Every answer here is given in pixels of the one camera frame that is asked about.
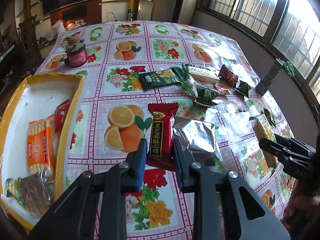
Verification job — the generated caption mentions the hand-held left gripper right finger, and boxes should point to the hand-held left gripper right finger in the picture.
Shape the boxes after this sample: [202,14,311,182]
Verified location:
[172,137,292,240]

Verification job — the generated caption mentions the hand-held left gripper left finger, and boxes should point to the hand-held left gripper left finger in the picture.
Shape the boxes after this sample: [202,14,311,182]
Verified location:
[29,138,148,240]

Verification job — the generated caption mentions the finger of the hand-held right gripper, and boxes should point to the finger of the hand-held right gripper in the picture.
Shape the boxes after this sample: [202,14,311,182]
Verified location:
[259,137,294,159]
[274,134,316,155]

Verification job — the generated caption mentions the yellow green cracker packet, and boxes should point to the yellow green cracker packet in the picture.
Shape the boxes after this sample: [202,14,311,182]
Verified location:
[250,114,278,170]

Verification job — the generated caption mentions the silver foil snack packet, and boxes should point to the silver foil snack packet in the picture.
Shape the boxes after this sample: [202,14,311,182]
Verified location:
[172,116,224,165]
[19,170,54,215]

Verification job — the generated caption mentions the red black-label snack packet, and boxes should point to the red black-label snack packet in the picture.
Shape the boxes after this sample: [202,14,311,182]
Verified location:
[145,100,179,172]

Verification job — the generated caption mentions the green triangular snack packet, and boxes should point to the green triangular snack packet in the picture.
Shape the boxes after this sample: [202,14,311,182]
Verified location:
[236,80,252,97]
[193,87,220,108]
[262,108,277,128]

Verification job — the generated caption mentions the maroon snack packet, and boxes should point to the maroon snack packet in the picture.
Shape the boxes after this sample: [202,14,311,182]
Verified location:
[218,64,238,88]

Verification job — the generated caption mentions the small red snack packet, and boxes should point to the small red snack packet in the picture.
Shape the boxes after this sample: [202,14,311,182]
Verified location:
[54,99,71,133]

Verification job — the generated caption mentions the orange cracker packet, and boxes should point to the orange cracker packet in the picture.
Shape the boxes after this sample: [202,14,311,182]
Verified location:
[27,115,56,178]

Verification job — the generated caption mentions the yellow-rimmed white box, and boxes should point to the yellow-rimmed white box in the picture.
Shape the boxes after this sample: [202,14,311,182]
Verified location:
[0,74,84,230]

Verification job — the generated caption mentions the green yellow pea packet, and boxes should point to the green yellow pea packet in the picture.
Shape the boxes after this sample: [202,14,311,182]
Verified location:
[5,177,25,207]

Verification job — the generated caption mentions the person's right hand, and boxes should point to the person's right hand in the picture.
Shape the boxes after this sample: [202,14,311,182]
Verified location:
[284,182,320,228]

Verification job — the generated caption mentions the silver flashlight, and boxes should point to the silver flashlight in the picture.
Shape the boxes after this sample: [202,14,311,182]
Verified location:
[255,59,284,95]

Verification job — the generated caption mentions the small white red packet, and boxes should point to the small white red packet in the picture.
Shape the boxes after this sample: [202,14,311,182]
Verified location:
[212,84,230,95]

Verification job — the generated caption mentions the small clear candy packet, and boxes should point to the small clear candy packet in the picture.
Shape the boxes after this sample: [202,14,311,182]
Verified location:
[179,76,198,97]

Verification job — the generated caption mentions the dark green snack packet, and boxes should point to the dark green snack packet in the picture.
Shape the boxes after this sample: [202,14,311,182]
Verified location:
[139,69,189,91]

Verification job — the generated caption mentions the floral fruit print tablecloth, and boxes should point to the floral fruit print tablecloth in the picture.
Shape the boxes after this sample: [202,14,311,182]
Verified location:
[32,20,295,240]

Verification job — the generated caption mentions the clear cracker packet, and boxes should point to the clear cracker packet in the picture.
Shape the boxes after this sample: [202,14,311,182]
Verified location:
[186,64,220,83]

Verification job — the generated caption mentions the red-lidded jam jar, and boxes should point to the red-lidded jam jar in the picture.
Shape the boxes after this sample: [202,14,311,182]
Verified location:
[65,35,88,67]

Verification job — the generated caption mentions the barred window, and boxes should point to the barred window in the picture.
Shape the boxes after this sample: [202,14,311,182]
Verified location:
[200,0,320,98]

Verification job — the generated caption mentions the white plastic bag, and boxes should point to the white plastic bag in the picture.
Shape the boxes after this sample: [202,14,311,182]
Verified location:
[50,20,66,35]

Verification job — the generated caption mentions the tall white air conditioner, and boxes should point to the tall white air conditioner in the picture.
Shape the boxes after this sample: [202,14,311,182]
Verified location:
[172,0,198,25]

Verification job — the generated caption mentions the dark wooden chair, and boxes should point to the dark wooden chair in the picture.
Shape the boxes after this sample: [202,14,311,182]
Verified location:
[17,16,44,63]

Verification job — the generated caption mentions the red-brown television wall panel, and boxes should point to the red-brown television wall panel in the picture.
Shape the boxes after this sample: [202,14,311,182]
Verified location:
[50,0,103,27]

